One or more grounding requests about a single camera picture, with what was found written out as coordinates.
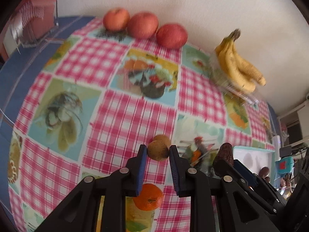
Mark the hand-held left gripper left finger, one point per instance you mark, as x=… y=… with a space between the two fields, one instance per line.
x=141 y=171

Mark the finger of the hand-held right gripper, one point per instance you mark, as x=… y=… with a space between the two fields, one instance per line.
x=246 y=174

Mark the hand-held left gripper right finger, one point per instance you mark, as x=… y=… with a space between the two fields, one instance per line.
x=175 y=171

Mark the white tray with teal rim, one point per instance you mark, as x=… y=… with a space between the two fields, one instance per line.
x=251 y=157

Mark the brown kiwi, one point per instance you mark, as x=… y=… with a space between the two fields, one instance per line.
x=162 y=139
x=158 y=151

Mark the dark brown avocado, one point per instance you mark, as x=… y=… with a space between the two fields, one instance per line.
x=223 y=159

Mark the orange mandarin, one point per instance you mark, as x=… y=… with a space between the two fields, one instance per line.
x=147 y=197

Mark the teal toy box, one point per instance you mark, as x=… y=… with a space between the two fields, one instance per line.
x=284 y=165

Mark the white power strip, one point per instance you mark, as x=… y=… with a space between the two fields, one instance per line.
x=276 y=145

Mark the black charger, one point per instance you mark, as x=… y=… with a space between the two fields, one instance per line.
x=286 y=151

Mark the clear plastic container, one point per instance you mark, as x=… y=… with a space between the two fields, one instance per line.
x=231 y=89

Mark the yellow banana bunch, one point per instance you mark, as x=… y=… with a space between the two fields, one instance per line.
x=237 y=67

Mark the pink checked printed tablecloth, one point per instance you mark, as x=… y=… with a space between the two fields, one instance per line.
x=96 y=53

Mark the red apple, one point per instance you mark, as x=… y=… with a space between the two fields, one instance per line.
x=143 y=25
x=116 y=19
x=171 y=35

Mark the clear plastic box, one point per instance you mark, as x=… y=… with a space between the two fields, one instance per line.
x=36 y=29

